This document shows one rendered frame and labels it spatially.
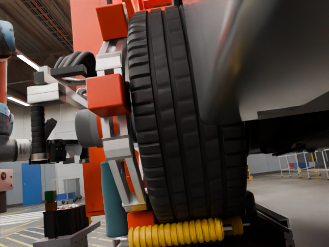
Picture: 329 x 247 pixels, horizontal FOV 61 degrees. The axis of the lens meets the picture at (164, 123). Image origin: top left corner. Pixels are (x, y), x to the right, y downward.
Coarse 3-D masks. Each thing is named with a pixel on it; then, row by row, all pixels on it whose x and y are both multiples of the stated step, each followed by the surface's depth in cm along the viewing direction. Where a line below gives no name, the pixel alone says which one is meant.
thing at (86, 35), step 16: (80, 0) 146; (96, 0) 146; (80, 16) 145; (96, 16) 144; (80, 32) 143; (96, 32) 143; (80, 48) 142; (96, 48) 141; (96, 160) 132; (96, 176) 130; (96, 192) 129; (96, 208) 128
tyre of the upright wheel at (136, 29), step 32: (128, 32) 68; (160, 32) 65; (128, 64) 63; (160, 64) 61; (160, 96) 59; (192, 96) 59; (160, 128) 60; (192, 128) 59; (224, 128) 58; (160, 160) 60; (192, 160) 60; (224, 160) 61; (160, 192) 64; (192, 192) 64; (224, 192) 66
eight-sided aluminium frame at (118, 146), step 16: (112, 48) 81; (96, 64) 68; (112, 64) 67; (112, 128) 67; (128, 128) 66; (112, 144) 64; (128, 144) 64; (112, 160) 66; (128, 160) 66; (128, 192) 76; (144, 192) 76; (128, 208) 76; (144, 208) 76
